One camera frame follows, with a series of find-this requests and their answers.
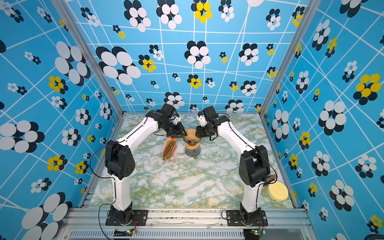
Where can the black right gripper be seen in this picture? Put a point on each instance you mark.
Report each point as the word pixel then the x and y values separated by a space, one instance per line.
pixel 200 134

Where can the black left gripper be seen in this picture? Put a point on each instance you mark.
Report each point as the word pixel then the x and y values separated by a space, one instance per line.
pixel 179 132

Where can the brown paper coffee filter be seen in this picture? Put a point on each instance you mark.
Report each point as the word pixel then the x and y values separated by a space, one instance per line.
pixel 191 138

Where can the clear glass carafe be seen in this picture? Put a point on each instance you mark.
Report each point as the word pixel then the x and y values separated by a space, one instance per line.
pixel 193 153

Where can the round wooden dripper holder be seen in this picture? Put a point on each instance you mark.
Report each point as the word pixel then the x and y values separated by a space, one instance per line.
pixel 192 147

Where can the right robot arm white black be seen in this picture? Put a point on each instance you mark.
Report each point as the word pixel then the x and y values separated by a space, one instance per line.
pixel 254 166

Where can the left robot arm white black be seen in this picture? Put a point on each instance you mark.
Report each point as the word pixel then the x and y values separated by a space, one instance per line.
pixel 120 162

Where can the black orange tool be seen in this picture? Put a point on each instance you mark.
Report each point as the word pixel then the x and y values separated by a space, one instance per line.
pixel 271 178

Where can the round yellow sponge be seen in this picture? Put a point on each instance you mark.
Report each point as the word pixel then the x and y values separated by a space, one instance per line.
pixel 278 191

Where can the right green circuit board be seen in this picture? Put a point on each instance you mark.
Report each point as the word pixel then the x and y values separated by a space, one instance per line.
pixel 252 234

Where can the green circuit board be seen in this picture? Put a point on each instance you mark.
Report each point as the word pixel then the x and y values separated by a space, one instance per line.
pixel 252 234
pixel 124 233

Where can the left green circuit board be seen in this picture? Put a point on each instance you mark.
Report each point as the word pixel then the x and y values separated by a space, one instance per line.
pixel 124 233

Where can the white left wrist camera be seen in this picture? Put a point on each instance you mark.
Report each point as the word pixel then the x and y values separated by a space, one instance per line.
pixel 176 119

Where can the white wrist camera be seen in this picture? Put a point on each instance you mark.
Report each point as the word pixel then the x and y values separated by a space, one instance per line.
pixel 176 119
pixel 201 118

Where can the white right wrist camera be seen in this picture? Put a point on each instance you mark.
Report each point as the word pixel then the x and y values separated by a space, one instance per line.
pixel 201 118

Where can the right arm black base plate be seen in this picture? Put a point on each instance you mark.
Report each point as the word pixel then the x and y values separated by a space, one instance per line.
pixel 241 218

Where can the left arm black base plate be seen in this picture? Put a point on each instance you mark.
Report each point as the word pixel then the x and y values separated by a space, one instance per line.
pixel 129 218

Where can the aluminium front frame rail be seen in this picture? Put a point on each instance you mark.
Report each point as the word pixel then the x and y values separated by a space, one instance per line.
pixel 187 224

